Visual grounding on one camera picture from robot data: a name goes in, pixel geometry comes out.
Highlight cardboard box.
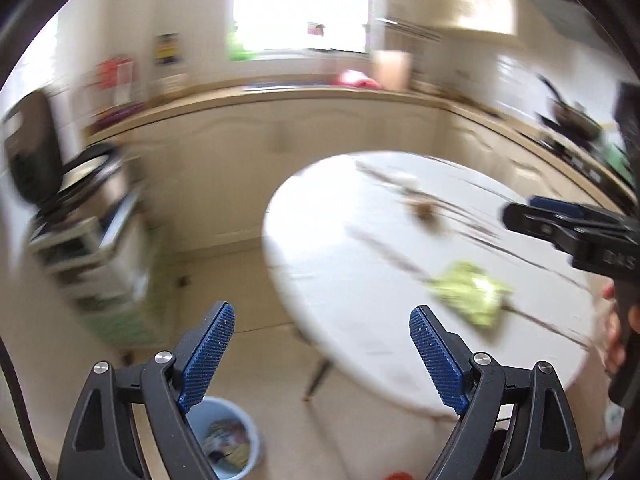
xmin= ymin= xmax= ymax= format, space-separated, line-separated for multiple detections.
xmin=374 ymin=51 xmax=412 ymax=92

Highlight black kitchen appliance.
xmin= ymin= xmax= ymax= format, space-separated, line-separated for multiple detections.
xmin=4 ymin=89 xmax=126 ymax=213

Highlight green plastic bag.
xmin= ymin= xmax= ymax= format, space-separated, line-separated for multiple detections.
xmin=227 ymin=24 xmax=257 ymax=62

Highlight small brown scrap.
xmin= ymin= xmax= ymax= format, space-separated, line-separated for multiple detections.
xmin=406 ymin=197 xmax=437 ymax=224

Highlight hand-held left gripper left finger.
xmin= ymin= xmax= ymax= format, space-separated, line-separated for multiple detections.
xmin=56 ymin=301 xmax=236 ymax=480

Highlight black frying pan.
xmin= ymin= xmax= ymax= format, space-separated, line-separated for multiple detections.
xmin=537 ymin=75 xmax=607 ymax=142

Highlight blue plastic bucket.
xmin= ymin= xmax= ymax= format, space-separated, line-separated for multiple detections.
xmin=185 ymin=396 xmax=264 ymax=480

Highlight range hood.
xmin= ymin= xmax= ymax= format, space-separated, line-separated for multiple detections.
xmin=520 ymin=0 xmax=622 ymax=47

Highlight window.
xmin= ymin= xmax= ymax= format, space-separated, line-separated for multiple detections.
xmin=230 ymin=0 xmax=374 ymax=56

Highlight black stove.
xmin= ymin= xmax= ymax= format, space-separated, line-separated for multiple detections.
xmin=540 ymin=130 xmax=637 ymax=192

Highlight green wrapper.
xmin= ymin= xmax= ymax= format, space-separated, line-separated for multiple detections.
xmin=427 ymin=260 xmax=514 ymax=331

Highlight red wall hanging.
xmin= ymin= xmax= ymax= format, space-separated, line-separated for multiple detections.
xmin=97 ymin=57 xmax=136 ymax=92

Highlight person's right hand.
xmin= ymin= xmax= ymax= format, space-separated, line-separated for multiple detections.
xmin=602 ymin=282 xmax=628 ymax=376

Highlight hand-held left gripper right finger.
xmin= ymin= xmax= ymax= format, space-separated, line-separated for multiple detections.
xmin=409 ymin=305 xmax=586 ymax=480

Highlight round white table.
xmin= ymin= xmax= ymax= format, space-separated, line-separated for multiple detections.
xmin=261 ymin=151 xmax=603 ymax=418

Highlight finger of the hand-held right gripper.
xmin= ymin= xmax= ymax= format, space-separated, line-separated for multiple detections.
xmin=502 ymin=202 xmax=581 ymax=253
xmin=529 ymin=197 xmax=640 ymax=237

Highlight yellow and black wall card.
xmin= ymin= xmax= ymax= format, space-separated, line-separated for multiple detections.
xmin=154 ymin=33 xmax=180 ymax=66

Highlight white storage cart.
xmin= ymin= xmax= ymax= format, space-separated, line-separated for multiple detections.
xmin=27 ymin=180 xmax=167 ymax=352

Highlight cream kitchen base cabinets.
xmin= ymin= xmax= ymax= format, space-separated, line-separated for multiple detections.
xmin=85 ymin=87 xmax=640 ymax=261

